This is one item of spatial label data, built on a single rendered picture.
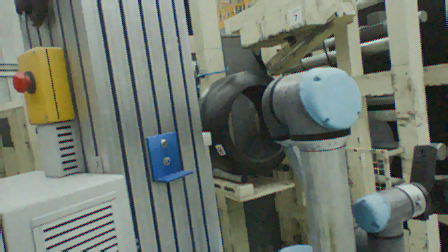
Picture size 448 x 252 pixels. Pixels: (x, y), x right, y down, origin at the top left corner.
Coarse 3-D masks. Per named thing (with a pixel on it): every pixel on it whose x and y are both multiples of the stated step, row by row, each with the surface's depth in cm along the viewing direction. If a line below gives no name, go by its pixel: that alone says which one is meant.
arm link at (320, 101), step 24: (312, 72) 64; (336, 72) 63; (288, 96) 66; (312, 96) 60; (336, 96) 62; (360, 96) 64; (288, 120) 68; (312, 120) 63; (336, 120) 61; (312, 144) 64; (336, 144) 64; (312, 168) 66; (336, 168) 65; (312, 192) 67; (336, 192) 65; (312, 216) 68; (336, 216) 65; (312, 240) 69; (336, 240) 66
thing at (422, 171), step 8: (416, 152) 85; (424, 152) 83; (432, 152) 82; (416, 160) 84; (424, 160) 83; (432, 160) 82; (416, 168) 84; (424, 168) 82; (432, 168) 81; (416, 176) 83; (424, 176) 81; (432, 176) 81; (424, 184) 81; (432, 184) 81
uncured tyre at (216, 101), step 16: (224, 80) 185; (240, 80) 181; (256, 80) 185; (272, 80) 191; (208, 96) 185; (224, 96) 177; (256, 96) 217; (208, 112) 178; (224, 112) 176; (208, 128) 177; (224, 128) 175; (224, 144) 176; (256, 144) 218; (272, 144) 216; (224, 160) 180; (240, 160) 180; (256, 160) 185; (272, 160) 190
